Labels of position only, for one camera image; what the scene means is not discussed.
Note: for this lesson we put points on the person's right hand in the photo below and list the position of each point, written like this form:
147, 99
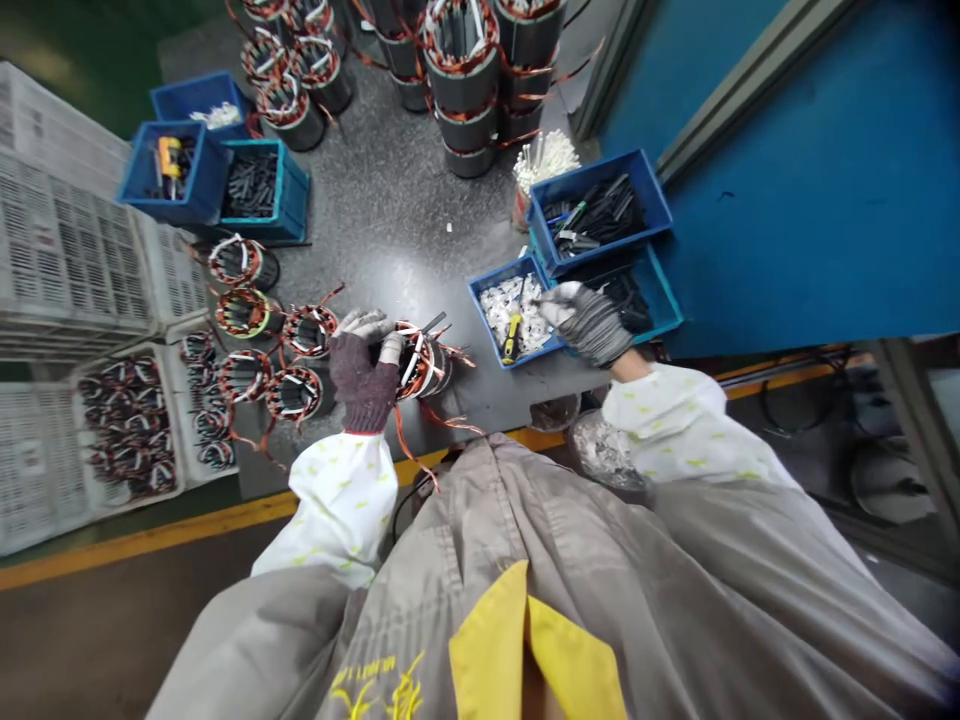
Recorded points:
596, 330

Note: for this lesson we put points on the person's left hand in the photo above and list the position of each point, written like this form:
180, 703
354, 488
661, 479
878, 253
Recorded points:
364, 382

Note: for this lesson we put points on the person's right fingers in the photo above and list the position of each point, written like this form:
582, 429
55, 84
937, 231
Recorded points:
568, 300

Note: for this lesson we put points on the small copper wound stator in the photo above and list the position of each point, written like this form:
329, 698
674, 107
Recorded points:
295, 392
244, 375
241, 261
427, 367
307, 331
244, 311

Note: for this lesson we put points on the pile of white paper pieces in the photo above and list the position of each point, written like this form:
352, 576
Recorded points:
517, 307

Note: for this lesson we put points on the blue bin with white pieces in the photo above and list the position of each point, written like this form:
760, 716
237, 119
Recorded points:
510, 315

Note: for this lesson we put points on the teal bin with black pieces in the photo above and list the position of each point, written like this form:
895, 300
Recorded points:
645, 300

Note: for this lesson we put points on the pile of black strips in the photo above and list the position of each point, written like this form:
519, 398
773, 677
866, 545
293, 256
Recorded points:
596, 214

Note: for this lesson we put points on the blue bin with black strips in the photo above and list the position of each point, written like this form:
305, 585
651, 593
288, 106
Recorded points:
600, 210

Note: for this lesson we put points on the black sleeve strip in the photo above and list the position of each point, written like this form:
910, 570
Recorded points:
435, 322

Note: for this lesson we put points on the clear bag of white scraps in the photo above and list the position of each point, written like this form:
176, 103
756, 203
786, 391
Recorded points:
606, 448

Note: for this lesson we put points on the stack of tall stators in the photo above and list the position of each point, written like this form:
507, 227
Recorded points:
469, 82

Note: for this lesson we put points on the blue partition panel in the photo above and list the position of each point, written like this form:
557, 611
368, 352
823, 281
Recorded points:
810, 187

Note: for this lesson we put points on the person's body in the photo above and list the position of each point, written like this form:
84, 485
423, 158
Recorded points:
570, 600

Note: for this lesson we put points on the teal bin with black tubes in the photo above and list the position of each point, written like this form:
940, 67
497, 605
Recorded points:
262, 191

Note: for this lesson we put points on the pile of black tubes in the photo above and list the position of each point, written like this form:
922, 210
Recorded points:
251, 186

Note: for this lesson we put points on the cluster of medium stators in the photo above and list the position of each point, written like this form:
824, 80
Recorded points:
294, 71

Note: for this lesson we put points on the blue bin with yellow tool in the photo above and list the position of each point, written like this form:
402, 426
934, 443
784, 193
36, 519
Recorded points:
169, 169

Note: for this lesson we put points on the blue bin with white clips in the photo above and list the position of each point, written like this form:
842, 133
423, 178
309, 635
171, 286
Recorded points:
199, 97

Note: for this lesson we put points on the white crate of stators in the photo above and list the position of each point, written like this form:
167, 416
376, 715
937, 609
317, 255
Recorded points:
142, 420

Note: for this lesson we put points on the stack of white plastic crates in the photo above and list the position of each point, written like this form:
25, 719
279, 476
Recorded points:
67, 225

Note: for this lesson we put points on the empty white plastic crate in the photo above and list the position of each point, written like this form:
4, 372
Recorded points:
37, 465

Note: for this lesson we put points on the grey metal frame beam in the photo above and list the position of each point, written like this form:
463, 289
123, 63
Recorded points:
720, 82

